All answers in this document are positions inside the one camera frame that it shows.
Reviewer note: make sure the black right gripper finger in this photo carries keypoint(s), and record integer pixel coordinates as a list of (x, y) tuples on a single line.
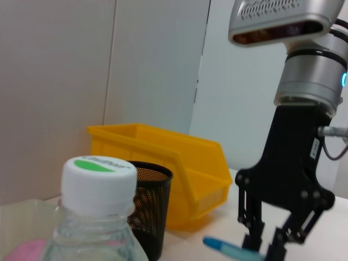
[(251, 217), (295, 233)]

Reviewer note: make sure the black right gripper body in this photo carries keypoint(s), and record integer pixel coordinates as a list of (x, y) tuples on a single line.
[(288, 157)]

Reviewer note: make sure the blue scissors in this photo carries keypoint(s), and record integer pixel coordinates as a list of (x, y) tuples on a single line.
[(231, 248)]

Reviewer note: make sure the clear water bottle green label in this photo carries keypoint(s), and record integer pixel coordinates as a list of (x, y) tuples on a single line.
[(95, 190)]

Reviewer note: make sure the pink toy peach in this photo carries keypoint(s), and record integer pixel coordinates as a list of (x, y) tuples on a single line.
[(25, 250)]

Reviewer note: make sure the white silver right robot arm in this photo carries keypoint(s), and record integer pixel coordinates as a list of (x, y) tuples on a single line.
[(312, 79)]

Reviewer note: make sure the black mesh pen holder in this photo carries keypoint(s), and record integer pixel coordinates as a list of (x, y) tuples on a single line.
[(152, 206)]

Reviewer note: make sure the green glass fruit plate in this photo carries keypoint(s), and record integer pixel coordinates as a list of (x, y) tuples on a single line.
[(24, 217)]

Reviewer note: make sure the white partition board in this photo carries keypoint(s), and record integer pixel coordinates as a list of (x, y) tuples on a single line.
[(239, 95)]

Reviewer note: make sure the yellow plastic bin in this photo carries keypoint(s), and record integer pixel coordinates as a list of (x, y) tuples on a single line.
[(190, 160)]

